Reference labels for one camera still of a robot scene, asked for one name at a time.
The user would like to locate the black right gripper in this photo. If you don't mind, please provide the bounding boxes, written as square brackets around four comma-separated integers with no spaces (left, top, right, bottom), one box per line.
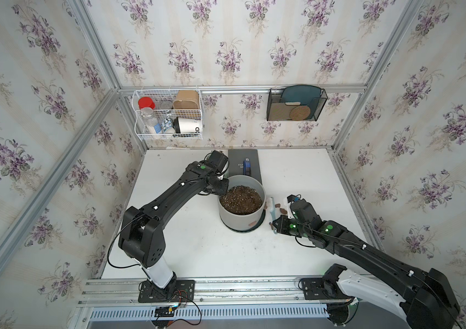
[268,214,310,239]

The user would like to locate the grey ceramic pot with soil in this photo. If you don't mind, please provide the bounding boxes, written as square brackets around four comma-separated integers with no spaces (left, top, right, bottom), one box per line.
[219,175,266,230]

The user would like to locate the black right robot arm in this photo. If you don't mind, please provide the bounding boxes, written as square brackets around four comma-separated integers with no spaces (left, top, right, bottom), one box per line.
[271,195,460,328]

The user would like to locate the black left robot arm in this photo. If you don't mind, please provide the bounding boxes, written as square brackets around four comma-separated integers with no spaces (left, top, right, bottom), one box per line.
[117,150,229,297]

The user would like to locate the dark green pot saucer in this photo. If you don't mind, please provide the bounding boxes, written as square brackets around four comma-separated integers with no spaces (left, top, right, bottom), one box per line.
[228,210,266,233]

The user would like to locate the dark grey book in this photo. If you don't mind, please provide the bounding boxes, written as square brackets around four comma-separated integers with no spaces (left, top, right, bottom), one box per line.
[227,149,262,184]

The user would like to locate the white cylindrical cup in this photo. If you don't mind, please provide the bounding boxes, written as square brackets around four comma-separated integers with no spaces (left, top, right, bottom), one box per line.
[173,117,202,134]

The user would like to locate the clear plastic bottle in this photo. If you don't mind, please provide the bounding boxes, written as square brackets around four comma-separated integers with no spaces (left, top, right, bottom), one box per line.
[140,107,162,135]

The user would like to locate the round cork coaster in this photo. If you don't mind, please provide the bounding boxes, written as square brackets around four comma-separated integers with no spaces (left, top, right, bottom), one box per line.
[290,105,311,121]

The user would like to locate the red lidded jar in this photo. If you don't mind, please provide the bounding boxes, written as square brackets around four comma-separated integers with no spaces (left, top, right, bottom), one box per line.
[138,97,156,110]

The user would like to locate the teal plate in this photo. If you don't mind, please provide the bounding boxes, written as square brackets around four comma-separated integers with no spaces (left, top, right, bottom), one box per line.
[281,84,323,121]

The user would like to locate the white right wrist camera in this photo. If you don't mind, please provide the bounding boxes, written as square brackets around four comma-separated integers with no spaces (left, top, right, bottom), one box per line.
[286,195,301,212]

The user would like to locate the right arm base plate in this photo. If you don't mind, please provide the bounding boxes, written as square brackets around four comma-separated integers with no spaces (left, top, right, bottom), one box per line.
[298,277,355,303]

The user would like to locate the white wire wall basket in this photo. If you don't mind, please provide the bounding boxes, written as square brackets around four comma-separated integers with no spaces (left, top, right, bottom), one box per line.
[131,89,204,141]

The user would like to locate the black mesh wall organizer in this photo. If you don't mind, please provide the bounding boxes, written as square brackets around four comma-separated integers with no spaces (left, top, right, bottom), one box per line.
[267,87,328,122]

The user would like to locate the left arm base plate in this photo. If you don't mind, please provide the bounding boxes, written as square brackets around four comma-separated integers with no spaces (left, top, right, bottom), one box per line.
[138,280,195,303]

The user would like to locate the aluminium front rail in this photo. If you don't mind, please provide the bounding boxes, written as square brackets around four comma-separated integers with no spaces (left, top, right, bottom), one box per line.
[77,276,419,308]

